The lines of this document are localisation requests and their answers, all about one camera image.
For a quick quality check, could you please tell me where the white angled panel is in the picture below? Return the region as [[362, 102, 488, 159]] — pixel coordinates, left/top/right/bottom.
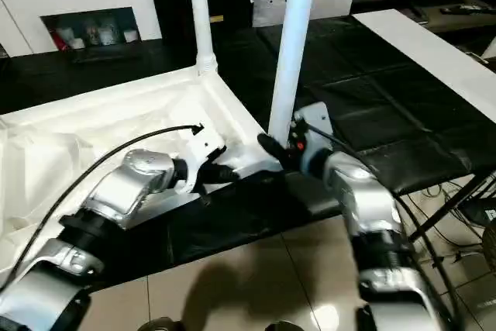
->
[[480, 34, 496, 64]]

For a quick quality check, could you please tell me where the black cabinet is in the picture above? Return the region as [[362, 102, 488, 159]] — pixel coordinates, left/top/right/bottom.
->
[[145, 0, 257, 68]]

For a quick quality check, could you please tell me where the dark robot leg part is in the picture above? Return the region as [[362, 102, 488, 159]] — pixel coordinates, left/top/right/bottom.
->
[[137, 318, 185, 331], [265, 321, 307, 331]]

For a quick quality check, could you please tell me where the white board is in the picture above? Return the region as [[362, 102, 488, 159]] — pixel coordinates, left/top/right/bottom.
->
[[352, 9, 496, 130]]

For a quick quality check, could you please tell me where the white plastic upturned table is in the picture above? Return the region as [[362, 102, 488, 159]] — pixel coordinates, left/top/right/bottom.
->
[[0, 15, 496, 293]]

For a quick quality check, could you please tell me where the black floor stand foot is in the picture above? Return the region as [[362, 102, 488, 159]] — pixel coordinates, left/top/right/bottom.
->
[[408, 170, 496, 242]]

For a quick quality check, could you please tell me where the white plastic table top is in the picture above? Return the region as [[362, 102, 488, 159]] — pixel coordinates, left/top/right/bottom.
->
[[0, 63, 286, 281]]

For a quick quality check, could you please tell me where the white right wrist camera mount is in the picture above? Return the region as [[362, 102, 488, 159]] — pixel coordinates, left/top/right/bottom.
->
[[293, 101, 335, 171]]

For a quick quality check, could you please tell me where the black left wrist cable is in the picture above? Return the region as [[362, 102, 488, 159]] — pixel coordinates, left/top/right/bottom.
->
[[0, 123, 205, 293]]

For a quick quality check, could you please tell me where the black box with white label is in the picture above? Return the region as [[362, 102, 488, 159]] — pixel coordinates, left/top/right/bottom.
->
[[464, 195, 496, 227]]

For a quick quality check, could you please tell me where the black remote control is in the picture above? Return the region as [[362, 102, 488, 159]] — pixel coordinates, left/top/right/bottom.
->
[[439, 4, 491, 15]]

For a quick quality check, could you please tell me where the brown round wicker object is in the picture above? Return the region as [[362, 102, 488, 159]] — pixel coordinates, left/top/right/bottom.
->
[[481, 226, 496, 276]]

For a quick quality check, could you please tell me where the white plastic table leg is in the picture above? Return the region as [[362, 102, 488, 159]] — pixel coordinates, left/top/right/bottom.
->
[[267, 0, 322, 146], [187, 0, 219, 76]]

